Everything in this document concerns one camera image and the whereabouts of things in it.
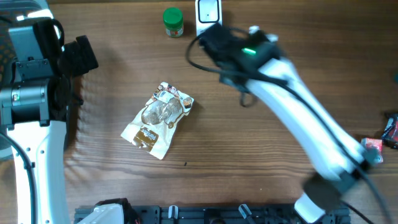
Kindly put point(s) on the green lid glass jar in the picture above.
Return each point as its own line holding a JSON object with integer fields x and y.
{"x": 173, "y": 22}

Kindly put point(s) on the white barcode scanner box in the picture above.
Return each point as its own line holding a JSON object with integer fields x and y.
{"x": 207, "y": 13}

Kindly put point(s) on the red snack packet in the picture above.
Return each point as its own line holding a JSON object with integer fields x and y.
{"x": 370, "y": 143}

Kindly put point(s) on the black red snack wrapper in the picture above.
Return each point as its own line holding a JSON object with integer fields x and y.
{"x": 389, "y": 136}

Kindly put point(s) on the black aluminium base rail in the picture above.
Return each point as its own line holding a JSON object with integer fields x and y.
{"x": 268, "y": 214}

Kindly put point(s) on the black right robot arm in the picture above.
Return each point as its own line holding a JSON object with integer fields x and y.
{"x": 255, "y": 64}

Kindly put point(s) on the white brown snack pouch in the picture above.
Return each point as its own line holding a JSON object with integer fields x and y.
{"x": 153, "y": 128}

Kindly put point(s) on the grey plastic shopping basket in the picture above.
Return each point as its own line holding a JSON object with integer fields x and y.
{"x": 6, "y": 46}

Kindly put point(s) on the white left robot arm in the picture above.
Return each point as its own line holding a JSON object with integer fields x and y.
{"x": 38, "y": 154}

